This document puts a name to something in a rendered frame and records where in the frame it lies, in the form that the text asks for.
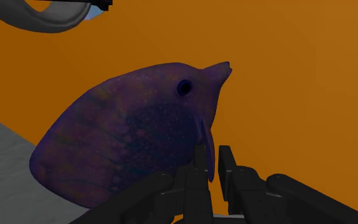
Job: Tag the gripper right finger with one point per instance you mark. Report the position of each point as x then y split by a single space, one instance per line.
253 192

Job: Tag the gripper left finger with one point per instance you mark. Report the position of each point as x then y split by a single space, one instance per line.
194 189

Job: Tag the purple fish figure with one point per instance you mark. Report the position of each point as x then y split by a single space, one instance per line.
129 133

